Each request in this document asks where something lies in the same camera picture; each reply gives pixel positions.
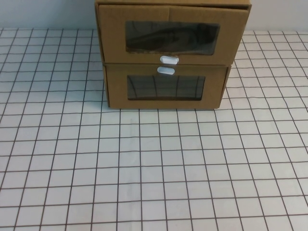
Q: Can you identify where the cardboard drawer with window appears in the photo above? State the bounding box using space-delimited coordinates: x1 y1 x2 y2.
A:
105 64 229 109
98 3 250 61

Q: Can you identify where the white plastic drawer handle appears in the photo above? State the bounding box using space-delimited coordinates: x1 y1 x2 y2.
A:
160 55 180 65
156 65 176 76

